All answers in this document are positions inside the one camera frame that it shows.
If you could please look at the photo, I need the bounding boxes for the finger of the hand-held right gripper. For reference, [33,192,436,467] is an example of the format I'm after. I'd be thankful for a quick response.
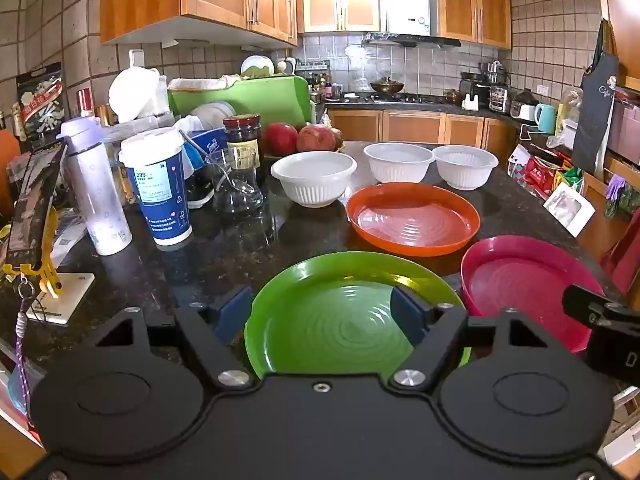
[561,284,624,331]

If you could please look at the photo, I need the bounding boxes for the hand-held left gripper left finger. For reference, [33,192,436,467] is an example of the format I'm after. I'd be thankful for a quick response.
[95,285,258,393]

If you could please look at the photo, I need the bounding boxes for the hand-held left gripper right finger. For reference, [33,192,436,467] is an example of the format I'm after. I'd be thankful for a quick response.
[385,284,549,393]

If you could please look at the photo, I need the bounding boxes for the pink plastic plate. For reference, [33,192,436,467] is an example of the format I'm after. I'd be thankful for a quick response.
[460,235,606,356]

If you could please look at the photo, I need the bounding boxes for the green plastic plate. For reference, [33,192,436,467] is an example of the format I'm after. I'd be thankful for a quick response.
[244,251,471,382]

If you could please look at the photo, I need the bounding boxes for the orange plastic plate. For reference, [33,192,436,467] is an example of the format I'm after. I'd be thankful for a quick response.
[346,183,482,258]

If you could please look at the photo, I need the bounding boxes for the white ribbed plastic bowl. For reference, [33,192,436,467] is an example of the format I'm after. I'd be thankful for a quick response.
[271,151,358,207]
[363,142,436,184]
[433,145,499,191]

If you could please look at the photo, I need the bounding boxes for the red cloth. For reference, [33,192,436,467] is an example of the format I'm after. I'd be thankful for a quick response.
[600,220,640,296]

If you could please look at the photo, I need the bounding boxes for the white windowed box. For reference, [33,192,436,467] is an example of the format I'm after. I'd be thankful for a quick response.
[542,182,596,238]

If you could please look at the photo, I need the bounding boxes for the blue paper cup white lid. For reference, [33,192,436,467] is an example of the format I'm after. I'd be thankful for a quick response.
[118,127,194,252]

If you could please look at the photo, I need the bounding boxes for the pile of colourful snack packets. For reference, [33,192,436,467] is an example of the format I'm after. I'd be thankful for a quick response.
[507,145,583,197]

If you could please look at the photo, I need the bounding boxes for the glass with spoon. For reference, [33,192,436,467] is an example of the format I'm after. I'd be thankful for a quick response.
[180,130,256,193]

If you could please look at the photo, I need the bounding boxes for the white stand base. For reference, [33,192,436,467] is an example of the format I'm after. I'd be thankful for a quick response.
[25,272,96,326]

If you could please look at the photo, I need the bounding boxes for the blue tissue box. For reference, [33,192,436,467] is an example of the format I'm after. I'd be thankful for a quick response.
[187,129,229,162]

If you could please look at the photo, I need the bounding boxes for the purple water bottle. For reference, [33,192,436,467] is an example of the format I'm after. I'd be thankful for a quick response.
[56,116,133,257]

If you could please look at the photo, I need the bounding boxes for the dark sauce jar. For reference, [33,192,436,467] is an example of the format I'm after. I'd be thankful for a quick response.
[222,114,263,171]

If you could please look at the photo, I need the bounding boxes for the yellow phone stand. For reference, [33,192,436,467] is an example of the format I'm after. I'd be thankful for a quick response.
[0,205,66,296]

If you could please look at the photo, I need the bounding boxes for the wooden base cabinets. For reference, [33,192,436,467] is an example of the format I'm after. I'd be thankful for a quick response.
[325,107,518,171]

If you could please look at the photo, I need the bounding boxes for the dark apron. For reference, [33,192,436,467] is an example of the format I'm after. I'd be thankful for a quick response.
[571,52,621,176]

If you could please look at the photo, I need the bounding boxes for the mint green mug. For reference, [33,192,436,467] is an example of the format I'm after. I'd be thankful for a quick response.
[534,103,557,134]

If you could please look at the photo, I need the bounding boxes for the stack of white dishes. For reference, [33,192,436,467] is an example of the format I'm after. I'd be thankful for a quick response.
[190,101,236,131]

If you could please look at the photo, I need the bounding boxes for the green cutting board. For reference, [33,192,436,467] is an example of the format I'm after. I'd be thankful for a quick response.
[167,75,312,133]

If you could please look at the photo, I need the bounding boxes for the black smartphone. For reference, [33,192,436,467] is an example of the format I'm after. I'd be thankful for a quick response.
[4,140,69,274]

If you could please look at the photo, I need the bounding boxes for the metal wok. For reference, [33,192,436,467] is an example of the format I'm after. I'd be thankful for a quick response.
[370,77,406,95]

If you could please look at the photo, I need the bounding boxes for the black coffee machine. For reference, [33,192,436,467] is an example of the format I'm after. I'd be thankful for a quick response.
[460,71,493,111]

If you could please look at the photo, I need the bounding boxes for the white plastic bag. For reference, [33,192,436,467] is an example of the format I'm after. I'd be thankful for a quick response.
[108,66,169,123]

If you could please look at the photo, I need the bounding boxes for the white ceramic plate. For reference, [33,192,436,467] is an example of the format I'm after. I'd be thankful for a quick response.
[240,55,275,77]

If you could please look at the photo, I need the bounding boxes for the range hood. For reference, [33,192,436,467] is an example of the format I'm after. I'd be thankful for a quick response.
[361,31,462,50]

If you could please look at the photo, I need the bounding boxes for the black snack bag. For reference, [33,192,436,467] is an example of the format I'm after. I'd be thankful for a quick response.
[15,62,66,148]

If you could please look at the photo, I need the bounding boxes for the white water heater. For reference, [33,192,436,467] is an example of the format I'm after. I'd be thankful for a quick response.
[387,0,432,37]

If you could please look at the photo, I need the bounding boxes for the purple keychain cord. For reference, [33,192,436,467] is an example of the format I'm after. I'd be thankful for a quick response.
[14,280,37,411]

